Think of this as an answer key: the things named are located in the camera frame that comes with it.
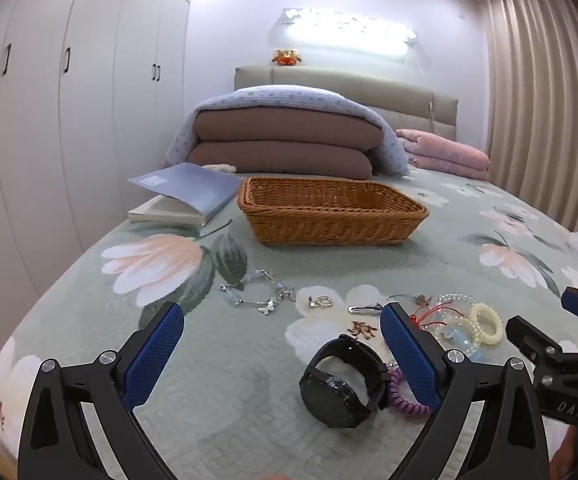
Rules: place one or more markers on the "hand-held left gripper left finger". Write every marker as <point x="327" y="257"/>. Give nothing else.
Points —
<point x="154" y="355"/>

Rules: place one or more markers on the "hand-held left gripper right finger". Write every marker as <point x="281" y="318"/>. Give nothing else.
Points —
<point x="409" y="360"/>

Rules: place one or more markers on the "black wrist watch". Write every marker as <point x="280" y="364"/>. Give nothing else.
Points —
<point x="341" y="390"/>

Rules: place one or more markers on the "brown wicker basket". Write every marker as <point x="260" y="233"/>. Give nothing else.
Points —
<point x="329" y="210"/>

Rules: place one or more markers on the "silver bangle with purple bead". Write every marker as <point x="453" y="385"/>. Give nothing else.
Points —
<point x="423" y="300"/>

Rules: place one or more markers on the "silver hair clip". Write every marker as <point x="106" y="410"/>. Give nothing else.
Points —
<point x="364" y="309"/>

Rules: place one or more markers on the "green floral bedspread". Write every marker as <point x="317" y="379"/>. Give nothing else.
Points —
<point x="249" y="370"/>

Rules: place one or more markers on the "small gold pendant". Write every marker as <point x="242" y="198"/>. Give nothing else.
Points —
<point x="323" y="301"/>

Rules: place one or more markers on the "black hairpin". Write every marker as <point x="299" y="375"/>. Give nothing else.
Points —
<point x="216" y="227"/>

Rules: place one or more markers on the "blue cover book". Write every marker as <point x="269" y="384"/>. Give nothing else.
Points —
<point x="189" y="190"/>

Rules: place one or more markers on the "folded pink blanket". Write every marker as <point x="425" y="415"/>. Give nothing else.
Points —
<point x="444" y="155"/>

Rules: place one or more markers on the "beige curtain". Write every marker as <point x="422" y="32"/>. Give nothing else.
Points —
<point x="534" y="110"/>

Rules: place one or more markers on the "folded brown quilt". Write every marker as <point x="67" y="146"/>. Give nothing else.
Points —
<point x="279" y="157"/>

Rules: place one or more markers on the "white wardrobe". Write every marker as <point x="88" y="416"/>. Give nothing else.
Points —
<point x="69" y="135"/>

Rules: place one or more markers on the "beige padded headboard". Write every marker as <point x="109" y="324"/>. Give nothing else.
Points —
<point x="399" y="92"/>

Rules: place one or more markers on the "folded brown quilts with blanket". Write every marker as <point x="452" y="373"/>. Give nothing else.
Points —
<point x="289" y="97"/>

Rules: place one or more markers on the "orange plush toy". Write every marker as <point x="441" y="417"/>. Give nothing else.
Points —
<point x="285" y="57"/>

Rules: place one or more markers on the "bright wall light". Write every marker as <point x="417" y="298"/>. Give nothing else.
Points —
<point x="349" y="35"/>

